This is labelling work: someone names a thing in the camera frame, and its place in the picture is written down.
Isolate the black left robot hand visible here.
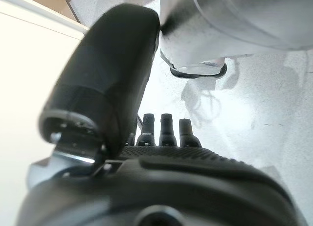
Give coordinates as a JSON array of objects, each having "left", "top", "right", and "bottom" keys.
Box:
[{"left": 14, "top": 4, "right": 302, "bottom": 226}]

